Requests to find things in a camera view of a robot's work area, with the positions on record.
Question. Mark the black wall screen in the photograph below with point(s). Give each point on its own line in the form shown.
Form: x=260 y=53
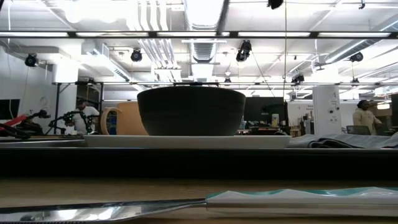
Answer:
x=9 y=109

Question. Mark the black computer monitor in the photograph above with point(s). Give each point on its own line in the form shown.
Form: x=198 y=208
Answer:
x=264 y=109

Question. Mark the white round plate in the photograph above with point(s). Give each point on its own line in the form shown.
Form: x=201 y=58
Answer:
x=186 y=142

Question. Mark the black ceiling-hung camera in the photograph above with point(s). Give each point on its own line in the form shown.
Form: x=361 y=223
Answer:
x=31 y=60
x=136 y=56
x=243 y=51
x=356 y=57
x=298 y=78

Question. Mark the person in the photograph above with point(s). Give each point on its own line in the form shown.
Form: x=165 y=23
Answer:
x=88 y=116
x=365 y=118

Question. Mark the black bowl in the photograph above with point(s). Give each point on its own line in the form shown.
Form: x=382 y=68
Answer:
x=191 y=112

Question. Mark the background black robot arm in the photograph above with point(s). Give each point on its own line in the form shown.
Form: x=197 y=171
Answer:
x=66 y=117

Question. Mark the black slanted bar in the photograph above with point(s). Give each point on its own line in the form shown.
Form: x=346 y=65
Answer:
x=15 y=132

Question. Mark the orange mug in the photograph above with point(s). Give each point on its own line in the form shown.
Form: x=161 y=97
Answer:
x=130 y=119

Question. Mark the grey cloth napkin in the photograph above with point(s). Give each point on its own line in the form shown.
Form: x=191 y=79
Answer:
x=357 y=140

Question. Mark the red strip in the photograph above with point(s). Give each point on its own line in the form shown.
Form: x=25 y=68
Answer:
x=17 y=119

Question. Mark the black aluminium rig frame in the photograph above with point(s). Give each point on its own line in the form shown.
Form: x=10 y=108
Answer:
x=314 y=35

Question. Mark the white round pillar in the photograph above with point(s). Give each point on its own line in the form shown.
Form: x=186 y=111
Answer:
x=326 y=105

